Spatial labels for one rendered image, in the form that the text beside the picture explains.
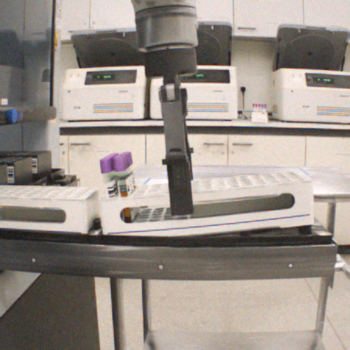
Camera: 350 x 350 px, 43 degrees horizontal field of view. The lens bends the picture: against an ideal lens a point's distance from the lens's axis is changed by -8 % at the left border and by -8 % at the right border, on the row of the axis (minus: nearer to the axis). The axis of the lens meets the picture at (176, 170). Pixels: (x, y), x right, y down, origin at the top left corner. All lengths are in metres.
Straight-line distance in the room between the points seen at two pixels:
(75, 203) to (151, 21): 0.27
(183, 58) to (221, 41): 2.66
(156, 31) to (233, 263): 0.33
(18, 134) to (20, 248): 0.66
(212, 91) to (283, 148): 0.58
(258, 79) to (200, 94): 0.78
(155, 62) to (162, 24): 0.06
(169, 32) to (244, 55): 3.00
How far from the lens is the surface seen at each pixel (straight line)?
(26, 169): 1.07
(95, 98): 3.04
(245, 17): 3.33
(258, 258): 0.64
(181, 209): 0.63
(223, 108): 2.97
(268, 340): 1.49
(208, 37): 3.27
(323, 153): 3.08
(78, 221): 0.66
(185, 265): 0.64
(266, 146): 3.00
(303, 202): 0.65
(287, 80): 3.06
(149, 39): 0.64
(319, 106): 3.08
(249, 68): 3.62
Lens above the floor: 0.99
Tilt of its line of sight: 8 degrees down
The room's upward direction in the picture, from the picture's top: straight up
